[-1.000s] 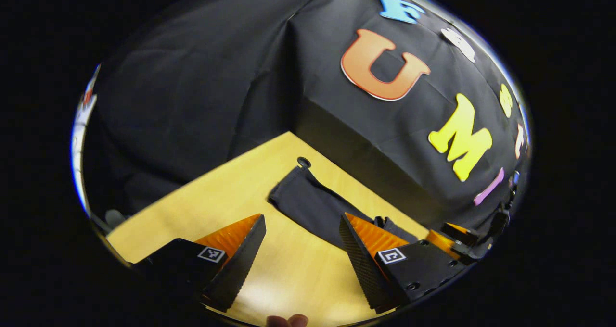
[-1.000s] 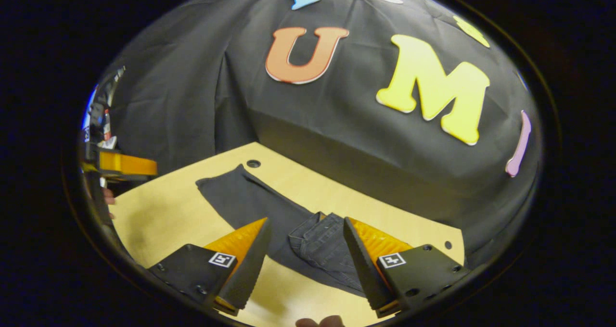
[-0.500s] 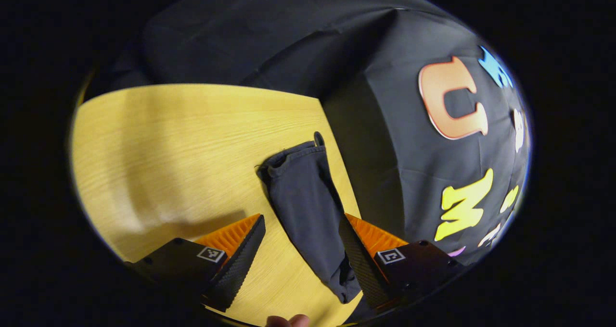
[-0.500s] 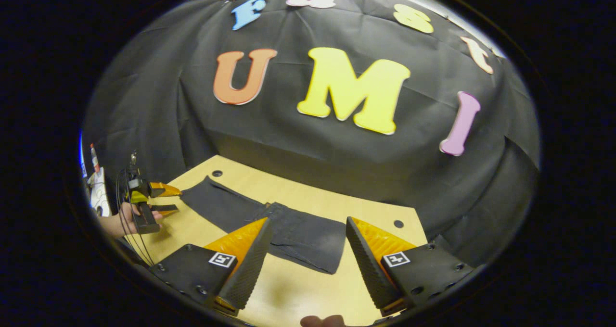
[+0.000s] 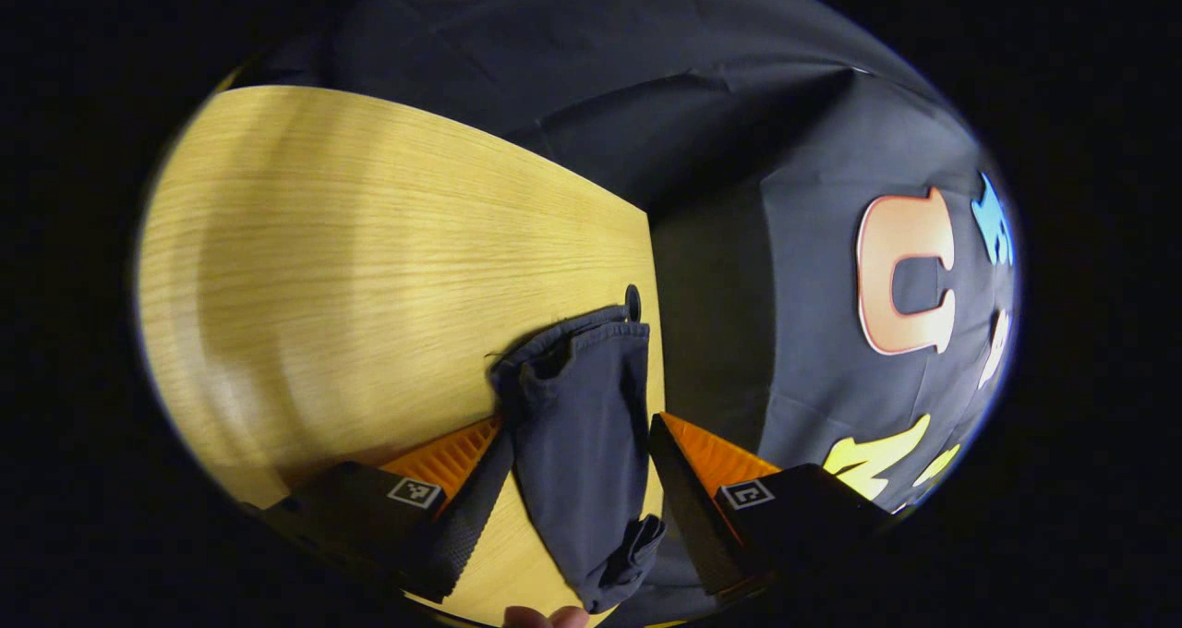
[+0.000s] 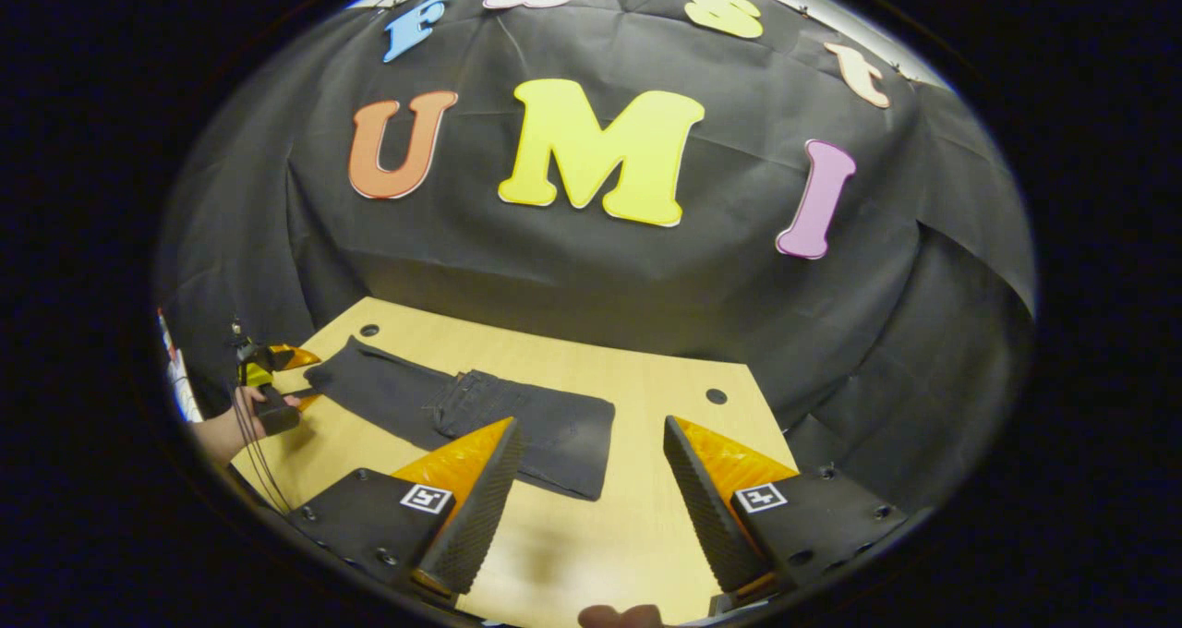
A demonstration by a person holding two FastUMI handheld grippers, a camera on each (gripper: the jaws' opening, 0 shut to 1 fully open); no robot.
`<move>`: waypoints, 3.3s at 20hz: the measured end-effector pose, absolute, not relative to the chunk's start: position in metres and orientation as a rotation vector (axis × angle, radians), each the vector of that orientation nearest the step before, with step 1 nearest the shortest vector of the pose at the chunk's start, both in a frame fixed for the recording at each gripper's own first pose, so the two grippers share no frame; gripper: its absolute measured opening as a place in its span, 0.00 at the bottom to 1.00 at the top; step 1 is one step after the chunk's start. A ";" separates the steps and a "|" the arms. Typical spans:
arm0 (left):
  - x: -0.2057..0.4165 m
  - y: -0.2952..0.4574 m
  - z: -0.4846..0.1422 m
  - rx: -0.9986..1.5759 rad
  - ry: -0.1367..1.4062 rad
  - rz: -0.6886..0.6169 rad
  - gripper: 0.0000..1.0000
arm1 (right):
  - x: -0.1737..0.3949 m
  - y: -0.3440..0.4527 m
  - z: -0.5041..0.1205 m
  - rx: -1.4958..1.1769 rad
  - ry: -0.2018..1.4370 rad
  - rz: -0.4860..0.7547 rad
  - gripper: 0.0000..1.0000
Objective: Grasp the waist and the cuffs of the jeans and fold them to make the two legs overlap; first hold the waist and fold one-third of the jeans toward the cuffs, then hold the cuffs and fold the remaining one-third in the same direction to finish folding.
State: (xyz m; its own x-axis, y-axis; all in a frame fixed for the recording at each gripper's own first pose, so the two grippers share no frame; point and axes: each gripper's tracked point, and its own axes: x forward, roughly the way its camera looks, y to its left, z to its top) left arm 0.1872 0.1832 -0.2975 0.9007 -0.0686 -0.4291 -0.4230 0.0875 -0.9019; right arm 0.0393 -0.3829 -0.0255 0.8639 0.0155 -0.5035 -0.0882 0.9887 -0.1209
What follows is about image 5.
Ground black backdrop cloth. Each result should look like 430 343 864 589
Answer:
231 0 1022 518

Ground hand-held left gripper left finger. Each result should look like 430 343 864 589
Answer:
242 416 515 604

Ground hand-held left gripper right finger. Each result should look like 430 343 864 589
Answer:
649 413 892 608

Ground dark jeans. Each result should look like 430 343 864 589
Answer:
488 305 668 615

